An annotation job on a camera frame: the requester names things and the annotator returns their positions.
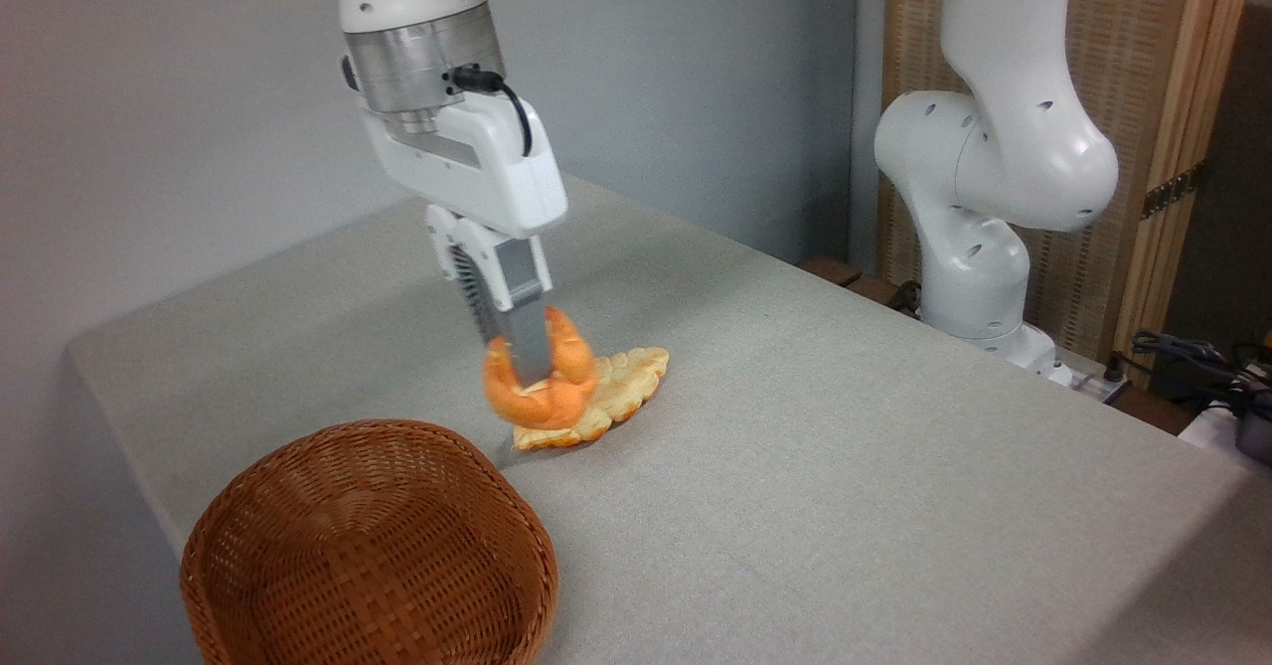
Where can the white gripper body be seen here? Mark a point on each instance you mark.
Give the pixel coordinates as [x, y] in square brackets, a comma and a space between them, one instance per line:
[487, 168]

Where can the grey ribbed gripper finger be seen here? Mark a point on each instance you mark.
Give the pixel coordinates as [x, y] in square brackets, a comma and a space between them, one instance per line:
[467, 267]
[525, 317]

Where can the round knotted bread roll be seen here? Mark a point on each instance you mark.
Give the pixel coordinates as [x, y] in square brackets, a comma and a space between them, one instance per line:
[556, 397]

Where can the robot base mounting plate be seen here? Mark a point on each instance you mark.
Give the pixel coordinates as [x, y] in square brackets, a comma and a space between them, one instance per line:
[1088, 375]

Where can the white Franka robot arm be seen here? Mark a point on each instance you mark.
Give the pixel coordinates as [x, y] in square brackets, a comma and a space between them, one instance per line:
[1004, 158]

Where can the flat leaf-shaped bread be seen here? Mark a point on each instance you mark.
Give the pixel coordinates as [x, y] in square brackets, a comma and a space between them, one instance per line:
[628, 382]

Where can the brown woven wicker basket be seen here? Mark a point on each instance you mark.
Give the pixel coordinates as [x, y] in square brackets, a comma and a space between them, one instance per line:
[328, 546]

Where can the grey tablecloth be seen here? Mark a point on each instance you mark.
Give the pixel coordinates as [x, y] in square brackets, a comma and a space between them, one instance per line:
[845, 506]

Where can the white vertical pipe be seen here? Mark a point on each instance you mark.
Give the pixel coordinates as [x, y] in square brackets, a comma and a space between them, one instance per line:
[867, 69]

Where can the metal screen hinge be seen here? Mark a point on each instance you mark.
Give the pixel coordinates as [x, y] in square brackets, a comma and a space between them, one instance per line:
[1173, 190]

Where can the wooden rattan folding screen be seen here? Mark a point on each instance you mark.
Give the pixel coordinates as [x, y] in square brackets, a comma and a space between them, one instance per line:
[1143, 69]

